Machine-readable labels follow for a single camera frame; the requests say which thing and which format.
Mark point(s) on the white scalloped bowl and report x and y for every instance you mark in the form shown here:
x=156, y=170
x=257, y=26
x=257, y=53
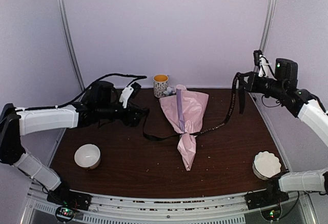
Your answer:
x=266, y=165

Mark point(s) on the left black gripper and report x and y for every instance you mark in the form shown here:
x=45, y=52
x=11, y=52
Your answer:
x=132, y=110

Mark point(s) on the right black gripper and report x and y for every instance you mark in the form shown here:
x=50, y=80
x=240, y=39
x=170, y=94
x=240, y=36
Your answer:
x=249, y=86

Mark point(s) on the left aluminium frame post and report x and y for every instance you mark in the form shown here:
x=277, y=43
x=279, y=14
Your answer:
x=69, y=43

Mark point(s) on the patterned mug orange inside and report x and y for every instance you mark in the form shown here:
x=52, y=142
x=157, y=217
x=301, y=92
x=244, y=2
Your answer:
x=160, y=84

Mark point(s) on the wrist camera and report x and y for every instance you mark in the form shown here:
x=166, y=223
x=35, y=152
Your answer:
x=262, y=64
x=129, y=92

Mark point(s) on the black lettered ribbon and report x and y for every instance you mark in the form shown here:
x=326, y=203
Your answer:
x=234, y=91

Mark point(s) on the white round bowl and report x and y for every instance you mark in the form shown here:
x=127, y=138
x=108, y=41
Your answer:
x=88, y=156

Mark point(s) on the purple pink wrapping paper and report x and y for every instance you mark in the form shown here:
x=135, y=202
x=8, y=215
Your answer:
x=185, y=111

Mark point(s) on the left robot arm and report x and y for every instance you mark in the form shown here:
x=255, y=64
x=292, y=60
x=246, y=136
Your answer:
x=100, y=101

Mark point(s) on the right aluminium frame post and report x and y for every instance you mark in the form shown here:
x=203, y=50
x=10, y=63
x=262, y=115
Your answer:
x=267, y=24

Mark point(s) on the aluminium frame post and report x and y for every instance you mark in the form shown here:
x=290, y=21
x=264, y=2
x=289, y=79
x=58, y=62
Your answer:
x=267, y=24
x=69, y=43

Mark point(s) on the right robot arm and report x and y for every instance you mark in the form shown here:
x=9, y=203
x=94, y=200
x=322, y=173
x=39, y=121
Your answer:
x=304, y=106

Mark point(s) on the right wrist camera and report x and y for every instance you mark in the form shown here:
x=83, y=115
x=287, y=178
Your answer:
x=262, y=64

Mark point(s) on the front aluminium rail base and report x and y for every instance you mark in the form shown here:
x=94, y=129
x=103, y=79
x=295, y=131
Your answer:
x=218, y=209

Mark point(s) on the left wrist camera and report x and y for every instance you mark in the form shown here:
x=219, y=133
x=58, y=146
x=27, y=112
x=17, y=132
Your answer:
x=129, y=92

